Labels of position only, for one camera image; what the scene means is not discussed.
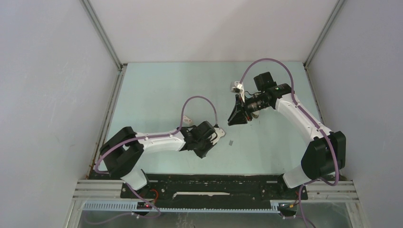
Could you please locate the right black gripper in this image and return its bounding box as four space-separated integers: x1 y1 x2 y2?
229 93 270 126

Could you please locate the white staple box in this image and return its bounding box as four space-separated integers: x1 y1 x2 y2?
182 115 192 124

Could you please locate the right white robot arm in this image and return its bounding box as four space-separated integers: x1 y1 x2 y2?
228 72 346 199

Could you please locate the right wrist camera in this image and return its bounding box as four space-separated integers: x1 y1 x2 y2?
230 81 245 103

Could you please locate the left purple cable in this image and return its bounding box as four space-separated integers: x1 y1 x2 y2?
94 95 219 218

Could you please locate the purple cable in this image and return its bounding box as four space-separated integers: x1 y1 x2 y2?
239 58 341 228
94 95 219 218

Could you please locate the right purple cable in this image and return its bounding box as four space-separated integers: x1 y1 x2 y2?
239 58 341 228

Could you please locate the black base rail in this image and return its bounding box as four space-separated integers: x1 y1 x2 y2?
89 171 316 210

